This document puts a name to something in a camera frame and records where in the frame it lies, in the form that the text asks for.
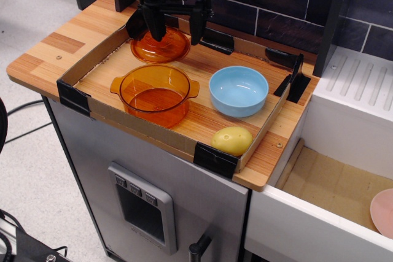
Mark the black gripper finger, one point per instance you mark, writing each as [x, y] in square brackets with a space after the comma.
[197, 22]
[155, 21]

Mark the orange transparent pot lid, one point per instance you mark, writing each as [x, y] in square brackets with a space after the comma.
[173, 46]

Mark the orange transparent pot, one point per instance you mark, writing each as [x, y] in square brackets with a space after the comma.
[158, 93]

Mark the light blue bowl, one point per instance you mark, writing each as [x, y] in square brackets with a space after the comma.
[238, 91]

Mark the cardboard fence with black tape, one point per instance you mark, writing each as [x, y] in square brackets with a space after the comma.
[85, 88]

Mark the yellow toy potato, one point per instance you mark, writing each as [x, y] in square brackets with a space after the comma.
[232, 140]

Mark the grey toy oven cabinet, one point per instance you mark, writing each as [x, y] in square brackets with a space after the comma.
[147, 204]

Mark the white toy sink unit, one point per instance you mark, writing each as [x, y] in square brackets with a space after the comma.
[316, 207]

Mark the pink plate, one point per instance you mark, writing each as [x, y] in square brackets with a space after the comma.
[381, 212]

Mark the black vertical post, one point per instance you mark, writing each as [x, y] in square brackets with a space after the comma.
[327, 47]

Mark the black oven door handle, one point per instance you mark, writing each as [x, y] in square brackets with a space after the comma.
[196, 250]

